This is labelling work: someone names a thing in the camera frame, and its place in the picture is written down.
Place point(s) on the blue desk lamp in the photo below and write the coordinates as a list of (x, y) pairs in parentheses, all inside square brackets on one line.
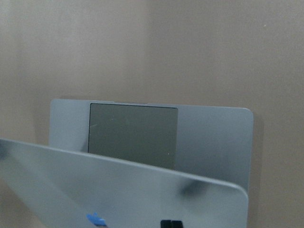
[(96, 220)]

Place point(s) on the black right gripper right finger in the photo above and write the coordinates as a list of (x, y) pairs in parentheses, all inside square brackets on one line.
[(176, 224)]

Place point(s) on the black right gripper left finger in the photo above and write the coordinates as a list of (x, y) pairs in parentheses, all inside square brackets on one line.
[(165, 224)]

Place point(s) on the grey laptop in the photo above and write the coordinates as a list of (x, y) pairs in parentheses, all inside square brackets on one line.
[(135, 165)]

